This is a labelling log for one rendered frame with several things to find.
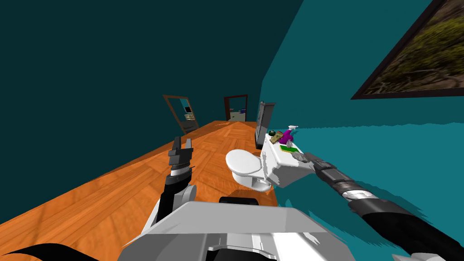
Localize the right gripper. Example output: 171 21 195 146
291 152 349 185

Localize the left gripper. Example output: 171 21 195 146
168 136 193 168

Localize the purple spray bottle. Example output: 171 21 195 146
279 125 299 145

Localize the grey tall cabinet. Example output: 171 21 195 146
255 101 276 150

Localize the white toilet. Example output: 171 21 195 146
225 133 317 193

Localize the dark brown framed doorway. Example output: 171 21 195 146
223 94 249 122

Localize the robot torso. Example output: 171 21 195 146
117 196 357 261

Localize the dark framed landscape picture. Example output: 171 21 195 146
350 0 464 101

